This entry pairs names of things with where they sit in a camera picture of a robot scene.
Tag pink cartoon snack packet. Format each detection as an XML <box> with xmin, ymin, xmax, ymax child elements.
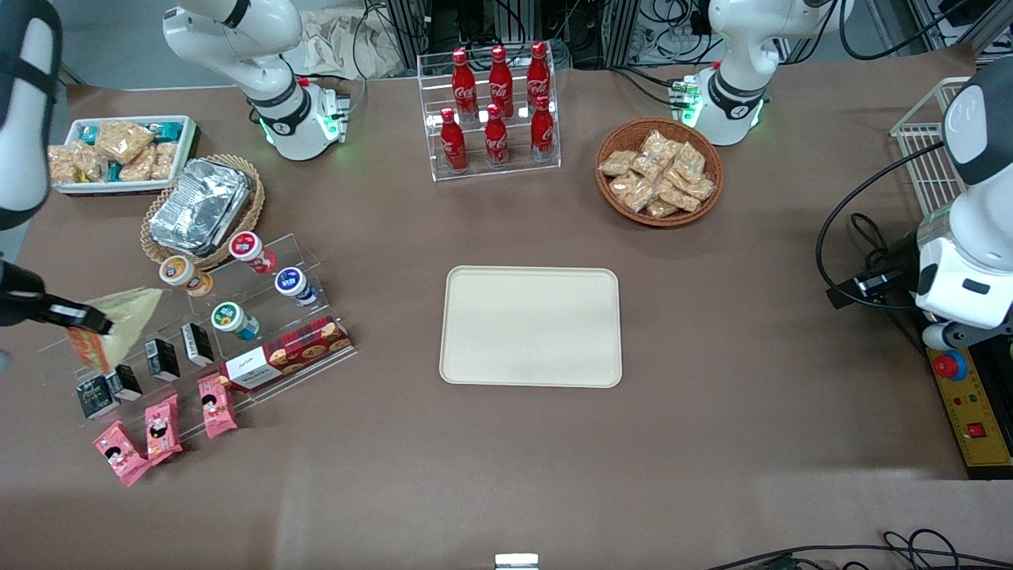
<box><xmin>197</xmin><ymin>372</ymin><xmax>238</xmax><ymax>439</ymax></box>
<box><xmin>144</xmin><ymin>393</ymin><xmax>184</xmax><ymax>466</ymax></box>
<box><xmin>93</xmin><ymin>420</ymin><xmax>151</xmax><ymax>487</ymax></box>

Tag red cola bottle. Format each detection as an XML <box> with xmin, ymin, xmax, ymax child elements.
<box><xmin>526</xmin><ymin>41</ymin><xmax>552</xmax><ymax>108</ymax></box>
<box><xmin>451</xmin><ymin>47</ymin><xmax>478</xmax><ymax>120</ymax></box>
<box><xmin>488</xmin><ymin>44</ymin><xmax>514</xmax><ymax>116</ymax></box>
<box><xmin>440</xmin><ymin>107</ymin><xmax>469</xmax><ymax>173</ymax></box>
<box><xmin>530</xmin><ymin>95</ymin><xmax>556</xmax><ymax>163</ymax></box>
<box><xmin>484</xmin><ymin>103</ymin><xmax>510</xmax><ymax>167</ymax></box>

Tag aluminium frame with cables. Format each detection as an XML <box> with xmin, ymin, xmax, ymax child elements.
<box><xmin>384</xmin><ymin>0</ymin><xmax>713</xmax><ymax>68</ymax></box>

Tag white rectangular bin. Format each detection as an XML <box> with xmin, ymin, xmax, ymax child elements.
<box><xmin>49</xmin><ymin>115</ymin><xmax>199</xmax><ymax>196</ymax></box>

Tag white wire rack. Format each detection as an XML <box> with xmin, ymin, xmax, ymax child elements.
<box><xmin>890</xmin><ymin>75</ymin><xmax>974</xmax><ymax>219</ymax></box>

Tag clear acrylic bottle rack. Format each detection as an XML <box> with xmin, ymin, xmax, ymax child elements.
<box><xmin>417</xmin><ymin>44</ymin><xmax>563</xmax><ymax>183</ymax></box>

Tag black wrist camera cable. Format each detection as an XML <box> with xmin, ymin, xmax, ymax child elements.
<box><xmin>815</xmin><ymin>141</ymin><xmax>947</xmax><ymax>314</ymax></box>

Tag blue gum bottle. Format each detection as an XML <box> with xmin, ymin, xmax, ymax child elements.
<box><xmin>274</xmin><ymin>267</ymin><xmax>320</xmax><ymax>307</ymax></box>

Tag large wrapped oat bar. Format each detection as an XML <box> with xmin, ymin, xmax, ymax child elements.
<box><xmin>95</xmin><ymin>120</ymin><xmax>155</xmax><ymax>163</ymax></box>

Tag clear acrylic stepped display stand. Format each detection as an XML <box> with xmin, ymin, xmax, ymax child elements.
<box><xmin>36</xmin><ymin>234</ymin><xmax>359</xmax><ymax>432</ymax></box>

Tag black floor cables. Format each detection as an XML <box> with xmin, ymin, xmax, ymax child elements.
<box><xmin>704</xmin><ymin>529</ymin><xmax>1013</xmax><ymax>570</ymax></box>

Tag green gum bottle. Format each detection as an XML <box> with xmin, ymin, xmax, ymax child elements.
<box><xmin>210</xmin><ymin>302</ymin><xmax>260</xmax><ymax>341</ymax></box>

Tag red emergency stop button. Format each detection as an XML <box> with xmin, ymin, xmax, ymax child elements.
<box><xmin>932</xmin><ymin>348</ymin><xmax>969</xmax><ymax>381</ymax></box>

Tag red gum bottle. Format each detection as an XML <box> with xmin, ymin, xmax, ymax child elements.
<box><xmin>229</xmin><ymin>230</ymin><xmax>279</xmax><ymax>276</ymax></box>

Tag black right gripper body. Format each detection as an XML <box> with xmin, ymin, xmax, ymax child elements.
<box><xmin>0</xmin><ymin>261</ymin><xmax>47</xmax><ymax>327</ymax></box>

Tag cream rectangular tray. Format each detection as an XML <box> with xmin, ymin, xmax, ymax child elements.
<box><xmin>439</xmin><ymin>266</ymin><xmax>624</xmax><ymax>389</ymax></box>

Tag yellow control box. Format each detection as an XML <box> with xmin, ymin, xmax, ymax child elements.
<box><xmin>926</xmin><ymin>348</ymin><xmax>1013</xmax><ymax>480</ymax></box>

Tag triangular sandwich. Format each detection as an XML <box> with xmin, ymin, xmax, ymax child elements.
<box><xmin>66</xmin><ymin>287</ymin><xmax>165</xmax><ymax>374</ymax></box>

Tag small black carton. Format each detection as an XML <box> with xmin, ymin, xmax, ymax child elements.
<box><xmin>107</xmin><ymin>364</ymin><xmax>144</xmax><ymax>402</ymax></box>
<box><xmin>181</xmin><ymin>322</ymin><xmax>214</xmax><ymax>367</ymax></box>
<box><xmin>76</xmin><ymin>374</ymin><xmax>120</xmax><ymax>420</ymax></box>
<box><xmin>146</xmin><ymin>339</ymin><xmax>181</xmax><ymax>381</ymax></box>

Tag orange gum bottle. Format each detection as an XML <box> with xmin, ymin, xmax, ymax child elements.
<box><xmin>158</xmin><ymin>255</ymin><xmax>214</xmax><ymax>298</ymax></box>

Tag red plaid cookie box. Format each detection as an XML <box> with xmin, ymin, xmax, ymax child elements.
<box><xmin>220</xmin><ymin>317</ymin><xmax>353</xmax><ymax>394</ymax></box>

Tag round wicker snack basket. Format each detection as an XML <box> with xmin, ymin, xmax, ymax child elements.
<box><xmin>595</xmin><ymin>117</ymin><xmax>725</xmax><ymax>228</ymax></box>

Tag wicker basket with foil pack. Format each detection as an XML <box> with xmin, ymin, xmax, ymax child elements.
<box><xmin>140</xmin><ymin>154</ymin><xmax>266</xmax><ymax>272</ymax></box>

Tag silver foil pack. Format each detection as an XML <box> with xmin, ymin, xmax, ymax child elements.
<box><xmin>149</xmin><ymin>157</ymin><xmax>254</xmax><ymax>257</ymax></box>

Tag crumpled beige cloth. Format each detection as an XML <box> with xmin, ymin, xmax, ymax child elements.
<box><xmin>285</xmin><ymin>8</ymin><xmax>412</xmax><ymax>80</ymax></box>

